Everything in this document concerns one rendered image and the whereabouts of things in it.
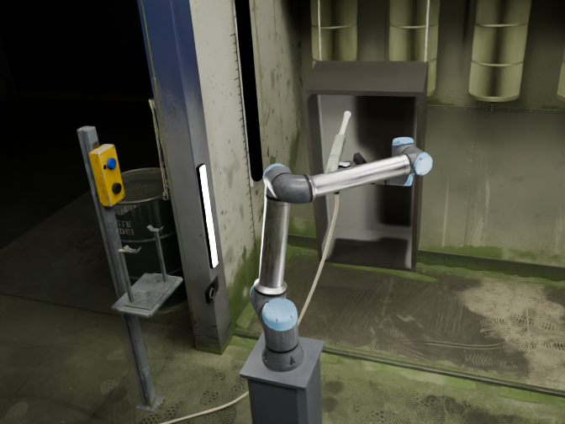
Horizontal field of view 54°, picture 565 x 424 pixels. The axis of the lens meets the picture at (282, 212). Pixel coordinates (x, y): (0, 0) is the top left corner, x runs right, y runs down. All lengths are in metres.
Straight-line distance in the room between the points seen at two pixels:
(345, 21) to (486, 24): 0.92
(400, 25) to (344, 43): 0.41
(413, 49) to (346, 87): 1.22
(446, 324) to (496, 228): 0.89
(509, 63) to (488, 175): 0.85
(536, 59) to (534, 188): 0.89
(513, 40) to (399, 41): 0.71
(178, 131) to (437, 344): 2.00
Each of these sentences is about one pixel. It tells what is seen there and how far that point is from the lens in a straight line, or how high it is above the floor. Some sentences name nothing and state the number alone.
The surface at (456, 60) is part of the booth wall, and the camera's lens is 4.33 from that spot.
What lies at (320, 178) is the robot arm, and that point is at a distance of 2.18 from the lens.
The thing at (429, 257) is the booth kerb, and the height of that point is 0.12.
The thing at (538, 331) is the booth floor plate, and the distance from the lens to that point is 3.84.
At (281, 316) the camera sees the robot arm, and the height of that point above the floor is 0.91.
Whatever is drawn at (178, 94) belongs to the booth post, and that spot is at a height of 1.67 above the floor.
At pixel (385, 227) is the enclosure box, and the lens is 3.71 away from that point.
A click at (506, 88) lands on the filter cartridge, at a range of 3.96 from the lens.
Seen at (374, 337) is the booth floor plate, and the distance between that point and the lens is 3.59.
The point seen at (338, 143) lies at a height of 1.45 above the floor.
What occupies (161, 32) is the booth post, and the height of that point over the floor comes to 1.96.
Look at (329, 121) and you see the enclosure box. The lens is 3.31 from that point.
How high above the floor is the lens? 2.35
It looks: 27 degrees down
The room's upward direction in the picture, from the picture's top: 4 degrees counter-clockwise
